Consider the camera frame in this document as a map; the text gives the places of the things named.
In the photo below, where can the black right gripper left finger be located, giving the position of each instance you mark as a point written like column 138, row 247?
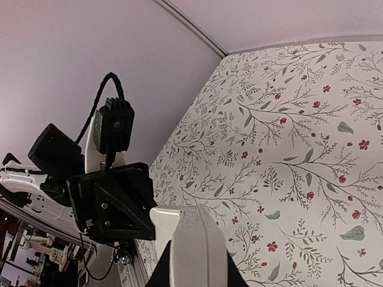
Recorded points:
column 161, row 274

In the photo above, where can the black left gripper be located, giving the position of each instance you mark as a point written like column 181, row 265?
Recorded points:
column 114, row 205

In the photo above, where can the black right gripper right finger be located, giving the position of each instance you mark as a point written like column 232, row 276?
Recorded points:
column 234, row 278

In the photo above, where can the white remote control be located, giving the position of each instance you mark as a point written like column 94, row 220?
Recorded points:
column 198, row 254

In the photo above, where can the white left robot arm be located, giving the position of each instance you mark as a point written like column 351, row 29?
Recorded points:
column 39, row 193

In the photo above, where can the floral patterned table mat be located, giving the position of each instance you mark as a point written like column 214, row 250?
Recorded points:
column 283, row 147

